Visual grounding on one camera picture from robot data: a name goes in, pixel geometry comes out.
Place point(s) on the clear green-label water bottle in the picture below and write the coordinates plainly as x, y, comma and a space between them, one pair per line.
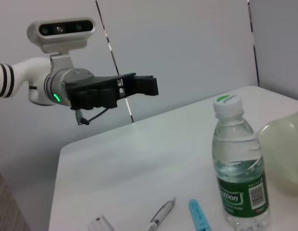
238, 154

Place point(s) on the blue sheathed scissors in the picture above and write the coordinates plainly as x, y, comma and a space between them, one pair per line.
198, 214

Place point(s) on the green glass fruit plate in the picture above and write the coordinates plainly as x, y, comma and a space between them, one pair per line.
283, 156

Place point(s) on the silver ballpoint pen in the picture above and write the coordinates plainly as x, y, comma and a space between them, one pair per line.
163, 213

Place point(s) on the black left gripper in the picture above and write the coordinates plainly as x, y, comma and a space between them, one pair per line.
91, 93

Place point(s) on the clear plastic ruler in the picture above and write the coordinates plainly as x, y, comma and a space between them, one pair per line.
99, 223

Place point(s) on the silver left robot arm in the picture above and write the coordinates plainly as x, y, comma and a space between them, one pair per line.
26, 69

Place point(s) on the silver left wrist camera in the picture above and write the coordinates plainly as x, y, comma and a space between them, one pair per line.
67, 29

